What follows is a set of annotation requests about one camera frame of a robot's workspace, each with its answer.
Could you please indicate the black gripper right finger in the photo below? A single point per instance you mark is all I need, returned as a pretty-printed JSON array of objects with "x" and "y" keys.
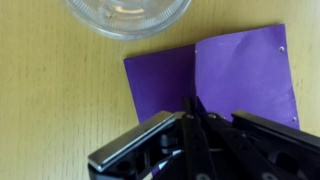
[{"x": 266, "y": 146}]

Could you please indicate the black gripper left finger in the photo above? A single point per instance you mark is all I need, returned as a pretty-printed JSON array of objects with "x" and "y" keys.
[{"x": 140, "y": 146}]

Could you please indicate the purple paper folder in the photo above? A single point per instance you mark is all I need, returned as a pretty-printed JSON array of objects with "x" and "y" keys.
[{"x": 240, "y": 73}]

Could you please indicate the clear plastic bowl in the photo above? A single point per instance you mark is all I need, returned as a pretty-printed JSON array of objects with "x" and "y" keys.
[{"x": 126, "y": 16}]

